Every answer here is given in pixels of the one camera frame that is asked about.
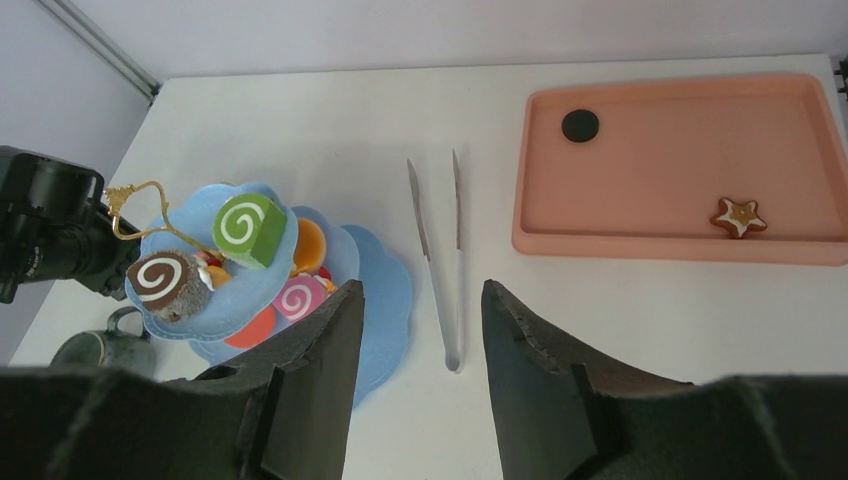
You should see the green swirl roll cake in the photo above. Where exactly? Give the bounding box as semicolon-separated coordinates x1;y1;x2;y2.
212;193;288;270

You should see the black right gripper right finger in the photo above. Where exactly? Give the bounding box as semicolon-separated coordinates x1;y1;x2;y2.
481;280;847;479

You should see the pink rectangular tray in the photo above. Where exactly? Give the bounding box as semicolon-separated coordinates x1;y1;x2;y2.
512;73;847;266

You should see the brown star cookie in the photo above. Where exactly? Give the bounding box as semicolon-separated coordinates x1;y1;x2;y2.
709;197;768;240

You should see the magenta swirl roll cake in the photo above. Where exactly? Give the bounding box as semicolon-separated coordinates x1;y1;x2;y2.
272;273;336;323

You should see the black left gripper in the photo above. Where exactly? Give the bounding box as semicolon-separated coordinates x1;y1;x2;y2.
1;146;140;304

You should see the blue three-tier cake stand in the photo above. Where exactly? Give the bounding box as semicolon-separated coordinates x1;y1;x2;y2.
125;182;413;404

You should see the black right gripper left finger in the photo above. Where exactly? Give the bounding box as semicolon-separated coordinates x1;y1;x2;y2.
1;280;365;479

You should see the orange round jelly cake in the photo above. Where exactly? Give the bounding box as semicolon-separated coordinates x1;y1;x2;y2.
290;217;327;277

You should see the black round cookie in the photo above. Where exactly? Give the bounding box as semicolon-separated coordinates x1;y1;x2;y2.
561;109;600;143

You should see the brown swirl roll cake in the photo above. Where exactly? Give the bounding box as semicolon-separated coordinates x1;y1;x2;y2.
127;250;212;324

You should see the dark green glazed mug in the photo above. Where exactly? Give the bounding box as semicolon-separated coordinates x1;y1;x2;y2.
49;306;157;378

